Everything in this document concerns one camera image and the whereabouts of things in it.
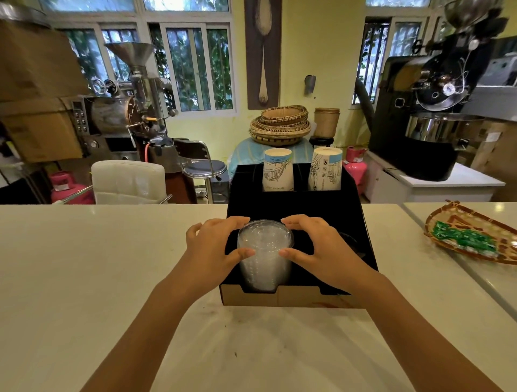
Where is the person's left hand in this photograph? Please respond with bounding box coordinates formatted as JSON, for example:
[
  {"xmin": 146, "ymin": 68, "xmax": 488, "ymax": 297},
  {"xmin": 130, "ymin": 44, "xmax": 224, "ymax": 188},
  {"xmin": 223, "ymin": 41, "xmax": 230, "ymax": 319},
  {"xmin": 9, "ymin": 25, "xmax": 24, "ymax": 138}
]
[{"xmin": 161, "ymin": 216, "xmax": 256, "ymax": 307}]

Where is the stack of black lids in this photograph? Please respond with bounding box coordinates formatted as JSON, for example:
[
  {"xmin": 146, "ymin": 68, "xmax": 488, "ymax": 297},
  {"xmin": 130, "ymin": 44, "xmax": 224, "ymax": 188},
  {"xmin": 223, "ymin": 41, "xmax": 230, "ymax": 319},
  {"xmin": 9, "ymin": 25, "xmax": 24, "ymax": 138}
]
[{"xmin": 339, "ymin": 232, "xmax": 366, "ymax": 259}]

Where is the person's right forearm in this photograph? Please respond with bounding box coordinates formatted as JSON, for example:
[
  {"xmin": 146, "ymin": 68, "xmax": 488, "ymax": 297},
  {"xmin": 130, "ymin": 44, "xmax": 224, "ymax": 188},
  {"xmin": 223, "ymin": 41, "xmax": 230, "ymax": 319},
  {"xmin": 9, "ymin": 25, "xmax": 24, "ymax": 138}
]
[{"xmin": 361, "ymin": 274, "xmax": 506, "ymax": 392}]

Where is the paper cup stack boat print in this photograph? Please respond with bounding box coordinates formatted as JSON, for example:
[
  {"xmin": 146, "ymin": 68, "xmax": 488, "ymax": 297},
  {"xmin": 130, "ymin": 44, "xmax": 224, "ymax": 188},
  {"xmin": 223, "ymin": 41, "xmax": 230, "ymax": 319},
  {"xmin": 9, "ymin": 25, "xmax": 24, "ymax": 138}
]
[{"xmin": 262, "ymin": 148, "xmax": 295, "ymax": 192}]

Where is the brown spoon wall picture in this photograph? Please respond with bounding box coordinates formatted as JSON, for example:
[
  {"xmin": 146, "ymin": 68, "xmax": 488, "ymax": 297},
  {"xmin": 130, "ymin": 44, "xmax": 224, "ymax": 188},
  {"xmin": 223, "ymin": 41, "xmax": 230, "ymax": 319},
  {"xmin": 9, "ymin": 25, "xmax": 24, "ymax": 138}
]
[{"xmin": 243, "ymin": 0, "xmax": 283, "ymax": 110}]

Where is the blue cloth covered table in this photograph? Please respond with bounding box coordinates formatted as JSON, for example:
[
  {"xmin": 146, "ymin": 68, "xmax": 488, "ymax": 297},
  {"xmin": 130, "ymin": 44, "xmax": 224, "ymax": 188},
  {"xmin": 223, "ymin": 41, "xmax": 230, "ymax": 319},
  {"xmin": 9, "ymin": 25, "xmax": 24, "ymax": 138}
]
[{"xmin": 227, "ymin": 137, "xmax": 320, "ymax": 178}]

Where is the white framed window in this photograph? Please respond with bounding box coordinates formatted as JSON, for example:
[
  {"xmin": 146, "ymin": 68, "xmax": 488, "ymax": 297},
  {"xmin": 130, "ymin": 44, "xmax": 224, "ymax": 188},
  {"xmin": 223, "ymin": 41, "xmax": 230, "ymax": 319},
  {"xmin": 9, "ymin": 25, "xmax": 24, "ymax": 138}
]
[{"xmin": 40, "ymin": 0, "xmax": 237, "ymax": 118}]

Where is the metal stool with backrest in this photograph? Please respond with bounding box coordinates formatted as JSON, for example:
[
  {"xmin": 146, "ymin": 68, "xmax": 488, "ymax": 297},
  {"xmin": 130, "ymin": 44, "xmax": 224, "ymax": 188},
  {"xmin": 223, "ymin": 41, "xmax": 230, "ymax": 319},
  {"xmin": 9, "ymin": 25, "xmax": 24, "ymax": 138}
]
[{"xmin": 173, "ymin": 138, "xmax": 228, "ymax": 205}]

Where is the black coffee roaster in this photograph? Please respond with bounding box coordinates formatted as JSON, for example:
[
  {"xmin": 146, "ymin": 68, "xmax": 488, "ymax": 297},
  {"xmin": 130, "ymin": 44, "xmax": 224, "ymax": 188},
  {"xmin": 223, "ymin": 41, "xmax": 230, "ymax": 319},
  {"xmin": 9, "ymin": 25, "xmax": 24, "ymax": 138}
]
[{"xmin": 369, "ymin": 0, "xmax": 509, "ymax": 181}]

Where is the paper cup stack building print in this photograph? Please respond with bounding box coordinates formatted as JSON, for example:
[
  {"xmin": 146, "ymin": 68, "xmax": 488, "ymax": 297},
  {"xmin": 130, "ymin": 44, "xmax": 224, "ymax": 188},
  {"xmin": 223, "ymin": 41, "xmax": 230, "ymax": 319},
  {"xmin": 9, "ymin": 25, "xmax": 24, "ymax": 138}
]
[{"xmin": 308, "ymin": 146, "xmax": 343, "ymax": 191}]

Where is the large brown cardboard box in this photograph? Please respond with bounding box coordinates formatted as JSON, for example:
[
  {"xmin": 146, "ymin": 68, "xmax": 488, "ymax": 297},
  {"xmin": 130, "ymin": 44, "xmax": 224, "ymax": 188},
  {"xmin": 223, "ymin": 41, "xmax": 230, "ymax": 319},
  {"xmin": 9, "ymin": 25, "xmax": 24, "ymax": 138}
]
[{"xmin": 0, "ymin": 18, "xmax": 89, "ymax": 164}]

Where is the woven bamboo tray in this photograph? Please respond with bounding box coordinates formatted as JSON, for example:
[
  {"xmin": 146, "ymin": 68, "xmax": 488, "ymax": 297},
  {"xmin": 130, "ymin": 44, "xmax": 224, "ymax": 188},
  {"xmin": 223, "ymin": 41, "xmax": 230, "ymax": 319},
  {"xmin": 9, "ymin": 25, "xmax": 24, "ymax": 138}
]
[{"xmin": 424, "ymin": 200, "xmax": 517, "ymax": 265}]

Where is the pink gas cylinder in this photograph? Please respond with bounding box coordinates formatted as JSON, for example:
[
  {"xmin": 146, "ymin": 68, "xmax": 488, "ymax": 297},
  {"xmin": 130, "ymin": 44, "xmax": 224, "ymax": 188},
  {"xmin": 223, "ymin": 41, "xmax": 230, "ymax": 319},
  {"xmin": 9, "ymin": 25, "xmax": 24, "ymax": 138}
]
[
  {"xmin": 343, "ymin": 146, "xmax": 368, "ymax": 194},
  {"xmin": 49, "ymin": 171, "xmax": 96, "ymax": 205}
]

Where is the silver coffee roaster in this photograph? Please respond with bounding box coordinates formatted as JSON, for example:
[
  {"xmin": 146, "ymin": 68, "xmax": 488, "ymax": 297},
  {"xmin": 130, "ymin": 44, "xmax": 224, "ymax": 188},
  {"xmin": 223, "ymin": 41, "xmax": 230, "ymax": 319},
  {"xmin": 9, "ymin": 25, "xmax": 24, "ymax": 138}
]
[{"xmin": 71, "ymin": 41, "xmax": 178, "ymax": 162}]

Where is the white cabinet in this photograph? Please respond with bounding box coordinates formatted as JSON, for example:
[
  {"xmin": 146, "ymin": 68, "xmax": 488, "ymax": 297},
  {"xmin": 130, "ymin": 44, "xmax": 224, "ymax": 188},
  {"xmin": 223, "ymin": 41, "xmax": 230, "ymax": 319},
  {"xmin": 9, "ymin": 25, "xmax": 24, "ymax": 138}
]
[{"xmin": 365, "ymin": 150, "xmax": 506, "ymax": 204}]

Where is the stack of woven baskets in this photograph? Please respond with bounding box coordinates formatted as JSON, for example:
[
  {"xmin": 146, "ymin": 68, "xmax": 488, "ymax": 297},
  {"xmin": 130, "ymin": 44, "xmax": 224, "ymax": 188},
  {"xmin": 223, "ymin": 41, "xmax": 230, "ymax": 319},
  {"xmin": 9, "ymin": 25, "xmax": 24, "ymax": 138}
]
[{"xmin": 249, "ymin": 104, "xmax": 312, "ymax": 147}]

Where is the window with black grille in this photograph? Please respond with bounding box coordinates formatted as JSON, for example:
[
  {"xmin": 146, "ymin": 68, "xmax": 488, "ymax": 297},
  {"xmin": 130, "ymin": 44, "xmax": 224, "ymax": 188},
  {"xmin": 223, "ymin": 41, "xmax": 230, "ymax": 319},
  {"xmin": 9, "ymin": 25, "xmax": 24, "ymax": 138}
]
[{"xmin": 352, "ymin": 0, "xmax": 445, "ymax": 106}]

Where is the black cardboard organizer box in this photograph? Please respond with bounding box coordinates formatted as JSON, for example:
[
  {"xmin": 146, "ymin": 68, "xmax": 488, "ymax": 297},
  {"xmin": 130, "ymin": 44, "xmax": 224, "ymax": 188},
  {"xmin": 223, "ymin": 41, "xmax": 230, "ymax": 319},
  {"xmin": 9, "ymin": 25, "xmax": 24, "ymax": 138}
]
[{"xmin": 219, "ymin": 163, "xmax": 379, "ymax": 310}]

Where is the person's left forearm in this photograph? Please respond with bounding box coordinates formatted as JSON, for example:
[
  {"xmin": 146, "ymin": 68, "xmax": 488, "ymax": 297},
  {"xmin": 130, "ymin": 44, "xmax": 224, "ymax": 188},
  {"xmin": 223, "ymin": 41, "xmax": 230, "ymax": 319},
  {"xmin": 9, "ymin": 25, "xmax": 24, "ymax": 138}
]
[{"xmin": 80, "ymin": 278, "xmax": 199, "ymax": 392}]

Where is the person's right hand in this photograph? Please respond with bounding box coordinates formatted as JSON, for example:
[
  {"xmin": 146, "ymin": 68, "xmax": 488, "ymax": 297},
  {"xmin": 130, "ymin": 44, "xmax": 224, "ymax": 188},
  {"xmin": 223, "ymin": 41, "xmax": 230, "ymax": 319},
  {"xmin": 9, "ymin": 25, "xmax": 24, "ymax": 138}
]
[{"xmin": 278, "ymin": 214, "xmax": 388, "ymax": 302}]

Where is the white padded chair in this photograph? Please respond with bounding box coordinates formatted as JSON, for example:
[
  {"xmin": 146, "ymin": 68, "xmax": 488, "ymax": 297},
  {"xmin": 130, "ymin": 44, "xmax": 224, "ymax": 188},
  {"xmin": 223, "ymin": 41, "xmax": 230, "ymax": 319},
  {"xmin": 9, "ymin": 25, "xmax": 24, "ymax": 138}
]
[{"xmin": 91, "ymin": 159, "xmax": 167, "ymax": 205}]

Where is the pile of green packets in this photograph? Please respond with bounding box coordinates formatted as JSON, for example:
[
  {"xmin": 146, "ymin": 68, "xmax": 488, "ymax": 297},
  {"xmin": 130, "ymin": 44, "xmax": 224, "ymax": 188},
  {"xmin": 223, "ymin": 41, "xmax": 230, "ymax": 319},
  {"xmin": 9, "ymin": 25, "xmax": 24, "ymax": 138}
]
[{"xmin": 431, "ymin": 221, "xmax": 498, "ymax": 256}]

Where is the stack of transparent lids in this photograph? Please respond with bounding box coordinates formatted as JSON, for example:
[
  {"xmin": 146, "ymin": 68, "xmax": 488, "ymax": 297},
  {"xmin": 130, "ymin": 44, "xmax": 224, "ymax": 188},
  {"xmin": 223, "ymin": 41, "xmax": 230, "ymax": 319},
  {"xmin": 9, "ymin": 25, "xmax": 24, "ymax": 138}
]
[{"xmin": 236, "ymin": 219, "xmax": 295, "ymax": 293}]

